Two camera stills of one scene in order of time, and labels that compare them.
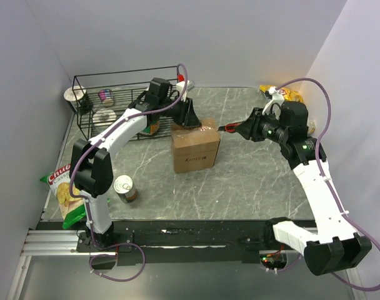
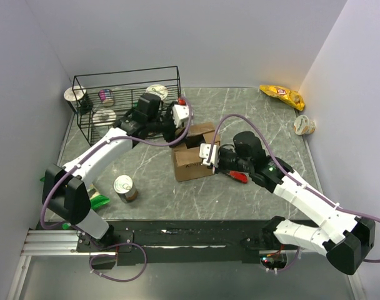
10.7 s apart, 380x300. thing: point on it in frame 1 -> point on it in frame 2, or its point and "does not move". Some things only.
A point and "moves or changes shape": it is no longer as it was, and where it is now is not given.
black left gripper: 187,117 -> 169,137
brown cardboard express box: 195,148 moves or changes shape
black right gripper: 253,123 -> 220,169
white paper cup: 73,95 does not move
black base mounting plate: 155,242 does not move
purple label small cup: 106,97 does not move
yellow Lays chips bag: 289,95 does not move
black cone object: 87,105 does not move
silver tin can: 124,187 does not move
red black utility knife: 229,128 -> 240,176
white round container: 104,117 does not move
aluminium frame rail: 54,242 does not move
